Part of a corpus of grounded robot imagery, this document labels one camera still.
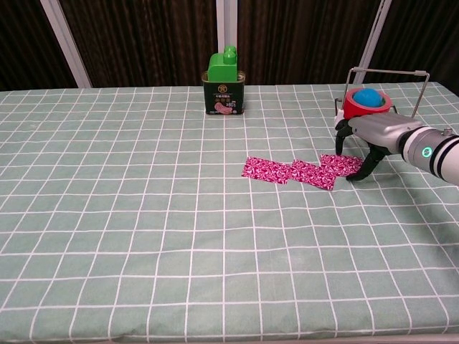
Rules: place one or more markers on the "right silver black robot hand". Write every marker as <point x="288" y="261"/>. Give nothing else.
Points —
<point x="380" y="130"/>

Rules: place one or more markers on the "pink patterned cloth strip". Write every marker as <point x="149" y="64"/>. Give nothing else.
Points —
<point x="312" y="175"/>

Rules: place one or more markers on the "red tape roll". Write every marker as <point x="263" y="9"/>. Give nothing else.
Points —
<point x="358" y="111"/>

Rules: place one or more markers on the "blue ball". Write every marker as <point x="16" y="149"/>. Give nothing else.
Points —
<point x="366" y="98"/>

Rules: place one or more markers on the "dark brown curtain panel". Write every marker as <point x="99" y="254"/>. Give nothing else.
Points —
<point x="305" y="36"/>
<point x="21" y="43"/>
<point x="423" y="36"/>
<point x="143" y="43"/>

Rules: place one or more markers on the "dark green tin can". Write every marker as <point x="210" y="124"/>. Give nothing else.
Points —
<point x="224" y="98"/>

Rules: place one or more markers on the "green toy building block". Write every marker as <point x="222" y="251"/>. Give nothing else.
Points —
<point x="222" y="68"/>

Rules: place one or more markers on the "green checked tablecloth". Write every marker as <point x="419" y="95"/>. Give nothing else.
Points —
<point x="143" y="215"/>

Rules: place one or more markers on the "white frame post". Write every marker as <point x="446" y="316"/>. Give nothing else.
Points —
<point x="64" y="36"/>
<point x="226" y="21"/>
<point x="376" y="32"/>

